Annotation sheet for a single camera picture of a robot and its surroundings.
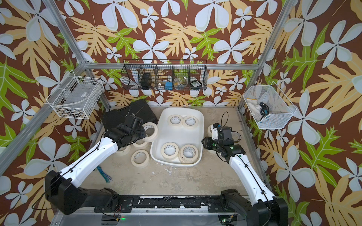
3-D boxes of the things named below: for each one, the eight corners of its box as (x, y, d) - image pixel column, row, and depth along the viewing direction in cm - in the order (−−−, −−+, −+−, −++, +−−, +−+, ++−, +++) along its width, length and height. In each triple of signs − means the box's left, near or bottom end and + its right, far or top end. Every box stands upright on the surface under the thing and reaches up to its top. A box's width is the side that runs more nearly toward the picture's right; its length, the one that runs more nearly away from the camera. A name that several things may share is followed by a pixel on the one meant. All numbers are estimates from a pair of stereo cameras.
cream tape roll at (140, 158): (129, 167, 88) (128, 166, 86) (133, 150, 95) (132, 149, 93) (147, 167, 88) (147, 166, 86) (150, 151, 95) (149, 149, 93)
